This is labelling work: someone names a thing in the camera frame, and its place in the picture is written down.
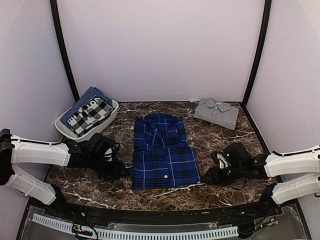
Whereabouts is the blue plaid long sleeve shirt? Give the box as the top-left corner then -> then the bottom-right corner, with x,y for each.
129,113 -> 201,190

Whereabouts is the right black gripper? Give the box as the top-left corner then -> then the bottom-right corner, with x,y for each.
200,163 -> 246,187

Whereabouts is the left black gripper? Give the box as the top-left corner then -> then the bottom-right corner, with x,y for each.
87,153 -> 130,181

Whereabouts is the small blue checked shirt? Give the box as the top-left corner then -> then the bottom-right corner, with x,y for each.
59,86 -> 113,128

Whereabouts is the black white checked shirt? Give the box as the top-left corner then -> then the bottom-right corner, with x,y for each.
67,96 -> 114,138

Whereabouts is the folded grey polo shirt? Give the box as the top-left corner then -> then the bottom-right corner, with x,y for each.
193,97 -> 239,130

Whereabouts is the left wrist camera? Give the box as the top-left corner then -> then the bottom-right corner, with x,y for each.
88,133 -> 120,162

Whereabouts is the black frame post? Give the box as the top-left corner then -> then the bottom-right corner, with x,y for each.
241,0 -> 272,109
49,0 -> 80,102

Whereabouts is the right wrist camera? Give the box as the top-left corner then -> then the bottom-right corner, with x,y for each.
210,142 -> 252,169

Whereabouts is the grey plastic laundry basket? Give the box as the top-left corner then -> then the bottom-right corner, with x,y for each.
54,99 -> 119,142

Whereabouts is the right black frame post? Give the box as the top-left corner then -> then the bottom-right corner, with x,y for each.
241,0 -> 272,109

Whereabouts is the left black frame post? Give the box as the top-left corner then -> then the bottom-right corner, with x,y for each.
49,0 -> 80,102

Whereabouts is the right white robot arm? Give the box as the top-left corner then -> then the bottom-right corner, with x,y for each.
201,142 -> 320,217

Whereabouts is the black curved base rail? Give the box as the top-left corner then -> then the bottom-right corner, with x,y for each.
17,199 -> 311,240

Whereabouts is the white slotted cable duct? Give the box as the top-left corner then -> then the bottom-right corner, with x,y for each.
32,213 -> 239,240

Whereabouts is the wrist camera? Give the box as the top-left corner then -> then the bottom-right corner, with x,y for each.
88,133 -> 120,162
210,142 -> 252,169

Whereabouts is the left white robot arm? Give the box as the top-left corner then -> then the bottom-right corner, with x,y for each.
0,128 -> 129,218

